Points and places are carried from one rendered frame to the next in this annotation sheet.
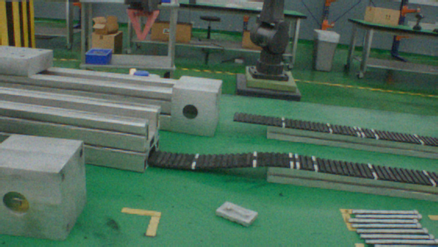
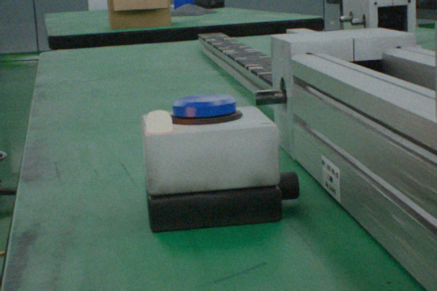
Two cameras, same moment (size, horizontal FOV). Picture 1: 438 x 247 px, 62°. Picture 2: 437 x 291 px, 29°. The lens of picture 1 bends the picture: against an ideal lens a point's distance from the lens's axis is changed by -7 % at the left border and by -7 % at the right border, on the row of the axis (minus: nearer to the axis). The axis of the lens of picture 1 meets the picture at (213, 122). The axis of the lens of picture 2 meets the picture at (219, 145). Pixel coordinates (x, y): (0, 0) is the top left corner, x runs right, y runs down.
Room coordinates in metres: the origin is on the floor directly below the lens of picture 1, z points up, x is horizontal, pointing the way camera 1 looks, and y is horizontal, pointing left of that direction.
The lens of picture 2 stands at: (1.02, 0.71, 0.93)
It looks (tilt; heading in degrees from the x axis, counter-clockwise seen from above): 11 degrees down; 259
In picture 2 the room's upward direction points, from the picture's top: 3 degrees counter-clockwise
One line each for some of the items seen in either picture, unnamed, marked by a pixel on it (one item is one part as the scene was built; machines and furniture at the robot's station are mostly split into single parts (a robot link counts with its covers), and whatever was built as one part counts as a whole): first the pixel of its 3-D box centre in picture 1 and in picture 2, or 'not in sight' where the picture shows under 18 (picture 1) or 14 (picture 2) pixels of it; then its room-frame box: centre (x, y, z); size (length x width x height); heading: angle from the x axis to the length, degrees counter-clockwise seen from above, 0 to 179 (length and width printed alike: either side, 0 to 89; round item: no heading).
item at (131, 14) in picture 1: (144, 20); not in sight; (0.94, 0.19, 0.98); 0.07 x 0.07 x 0.09; 85
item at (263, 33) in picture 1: (270, 41); not in sight; (1.20, -0.15, 0.92); 0.09 x 0.05 x 0.10; 128
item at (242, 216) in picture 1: (236, 213); not in sight; (0.45, -0.04, 0.78); 0.05 x 0.03 x 0.01; 61
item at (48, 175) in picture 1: (41, 180); not in sight; (0.41, 0.22, 0.83); 0.11 x 0.10 x 0.10; 1
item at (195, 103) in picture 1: (198, 103); (326, 92); (0.79, 0.04, 0.83); 0.12 x 0.09 x 0.10; 175
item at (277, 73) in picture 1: (270, 63); not in sight; (1.22, -0.16, 0.84); 0.12 x 0.09 x 0.08; 98
